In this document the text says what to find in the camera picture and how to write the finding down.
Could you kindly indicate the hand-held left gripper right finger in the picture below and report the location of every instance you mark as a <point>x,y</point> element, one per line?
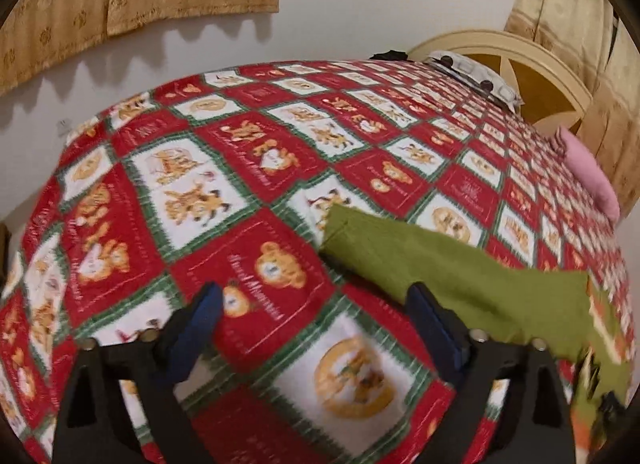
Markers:
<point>431,325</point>

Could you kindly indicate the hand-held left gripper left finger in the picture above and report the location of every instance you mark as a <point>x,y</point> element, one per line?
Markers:
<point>200,325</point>

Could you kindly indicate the green small garment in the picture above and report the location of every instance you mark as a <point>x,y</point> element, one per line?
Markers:
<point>450,264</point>

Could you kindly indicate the red bear printed blanket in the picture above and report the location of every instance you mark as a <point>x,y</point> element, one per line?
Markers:
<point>250,169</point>

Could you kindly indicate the pink pillow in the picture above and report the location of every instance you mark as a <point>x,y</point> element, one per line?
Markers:
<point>585,164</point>

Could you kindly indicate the black and white spotted pillow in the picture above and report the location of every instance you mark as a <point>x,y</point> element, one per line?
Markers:
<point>470,69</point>

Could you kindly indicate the small black object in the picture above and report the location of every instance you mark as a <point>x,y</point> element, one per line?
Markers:
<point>390,55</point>

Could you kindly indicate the cream wooden headboard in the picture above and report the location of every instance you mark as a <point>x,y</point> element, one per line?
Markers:
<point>546,58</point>

